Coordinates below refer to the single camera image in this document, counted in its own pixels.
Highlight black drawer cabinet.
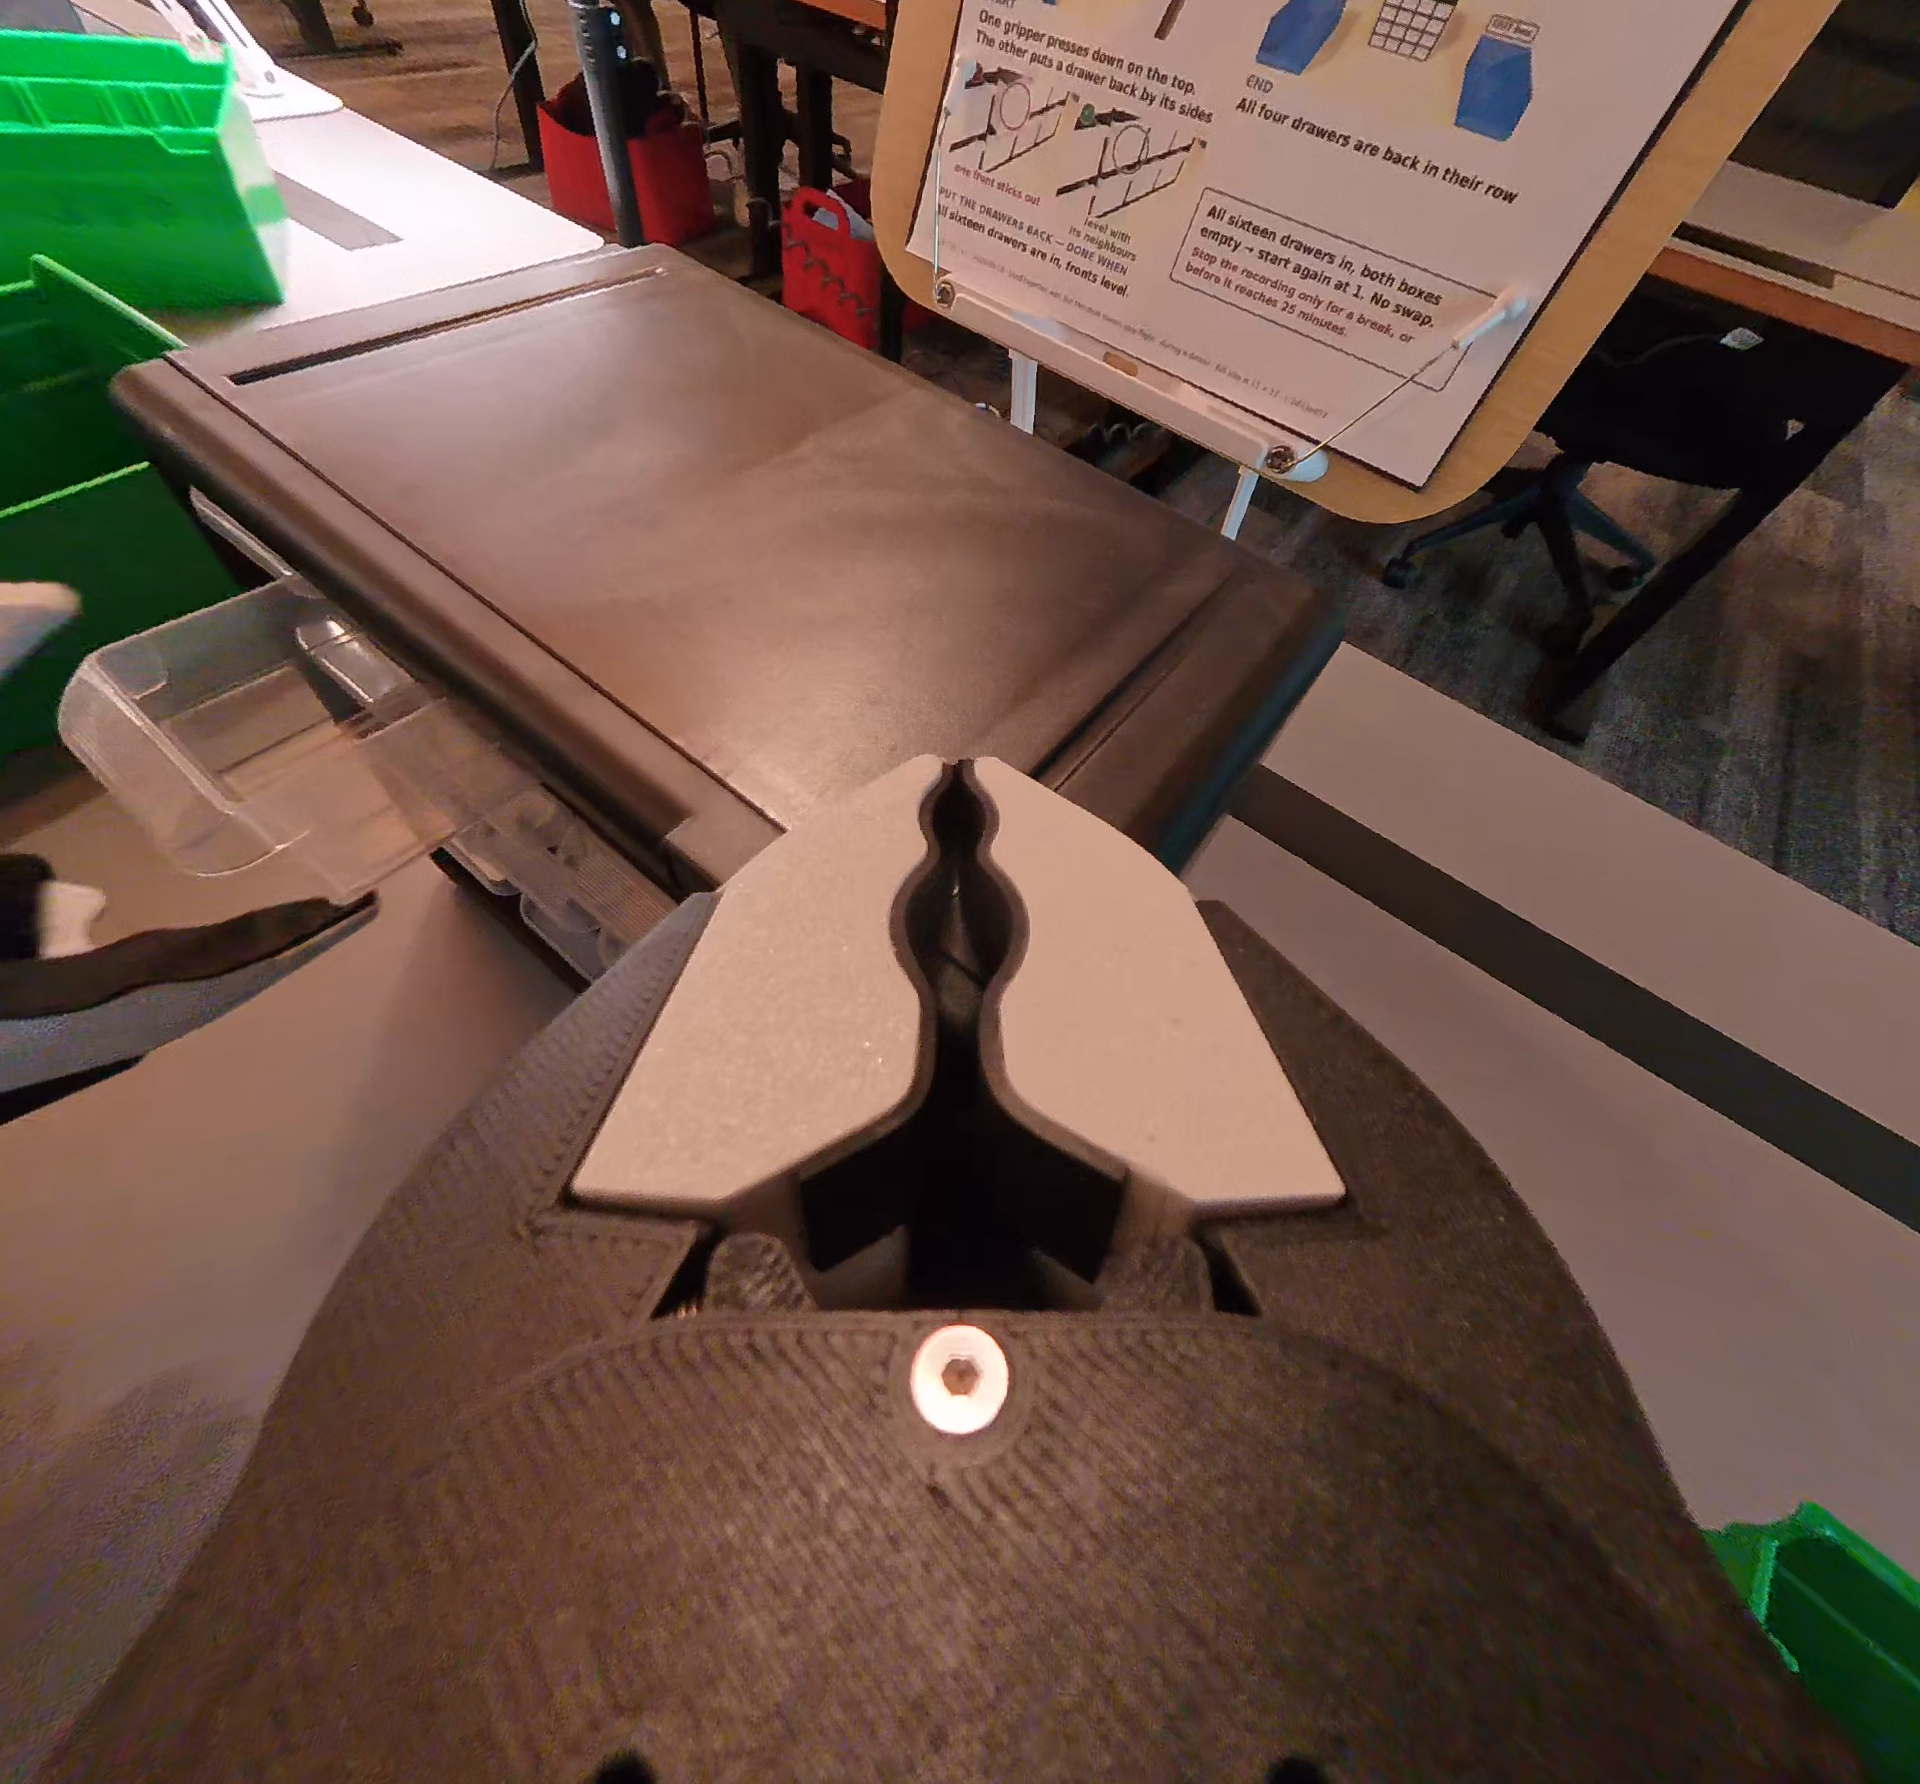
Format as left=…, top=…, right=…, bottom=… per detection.
left=110, top=243, right=1346, bottom=989

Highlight white board stand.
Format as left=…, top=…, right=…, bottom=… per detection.
left=929, top=276, right=1535, bottom=544

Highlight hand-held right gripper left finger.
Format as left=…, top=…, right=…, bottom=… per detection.
left=570, top=756, right=962, bottom=1237

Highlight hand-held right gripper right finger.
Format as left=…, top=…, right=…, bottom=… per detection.
left=958, top=756, right=1348, bottom=1237

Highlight instruction sheet on board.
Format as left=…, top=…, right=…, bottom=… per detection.
left=869, top=0, right=1920, bottom=526

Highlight clear plastic drawer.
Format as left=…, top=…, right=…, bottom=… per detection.
left=58, top=575, right=530, bottom=904

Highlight grey metal pole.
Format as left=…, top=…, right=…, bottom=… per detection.
left=540, top=0, right=650, bottom=252

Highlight wooden table black legs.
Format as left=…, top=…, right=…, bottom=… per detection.
left=1529, top=156, right=1920, bottom=751

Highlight green plastic bin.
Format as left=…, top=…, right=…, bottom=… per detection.
left=0, top=26, right=289, bottom=308
left=0, top=255, right=249, bottom=766
left=1706, top=1503, right=1920, bottom=1784

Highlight red bag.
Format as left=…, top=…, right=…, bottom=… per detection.
left=534, top=66, right=719, bottom=252
left=779, top=183, right=902, bottom=354

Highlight set of clear drawers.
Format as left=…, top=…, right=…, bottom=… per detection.
left=190, top=492, right=675, bottom=982

